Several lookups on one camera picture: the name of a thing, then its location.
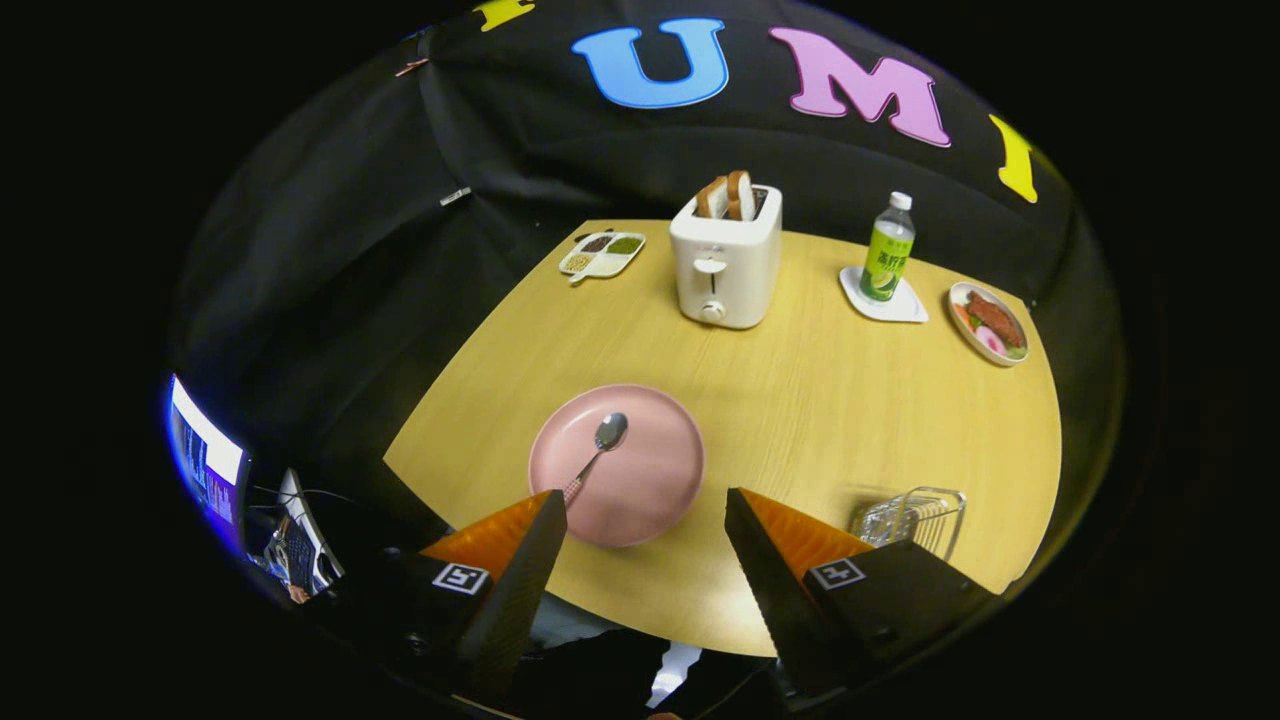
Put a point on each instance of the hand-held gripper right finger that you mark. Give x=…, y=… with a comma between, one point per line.
x=775, y=590

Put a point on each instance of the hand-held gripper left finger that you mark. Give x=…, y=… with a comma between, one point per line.
x=515, y=590

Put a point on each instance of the pink plate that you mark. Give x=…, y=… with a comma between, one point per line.
x=650, y=480

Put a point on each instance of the white-backed monitor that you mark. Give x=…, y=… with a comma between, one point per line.
x=300, y=545

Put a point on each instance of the white coaster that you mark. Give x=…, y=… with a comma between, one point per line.
x=905, y=308

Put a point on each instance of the white toaster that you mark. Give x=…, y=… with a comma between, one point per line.
x=725, y=275

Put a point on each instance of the lit computer monitor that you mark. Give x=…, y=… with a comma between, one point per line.
x=205, y=460

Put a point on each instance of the white plate with food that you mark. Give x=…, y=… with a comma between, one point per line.
x=990, y=322

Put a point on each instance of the white divided condiment tray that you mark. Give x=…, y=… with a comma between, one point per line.
x=603, y=256

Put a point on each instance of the green label drink bottle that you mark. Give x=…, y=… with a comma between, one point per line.
x=886, y=260

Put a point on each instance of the toast bread slice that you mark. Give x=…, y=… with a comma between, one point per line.
x=741, y=195
x=712, y=198

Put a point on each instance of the silver cloth clip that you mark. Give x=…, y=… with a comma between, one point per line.
x=455, y=196

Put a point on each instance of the red cloth clip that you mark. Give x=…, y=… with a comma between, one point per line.
x=411, y=67

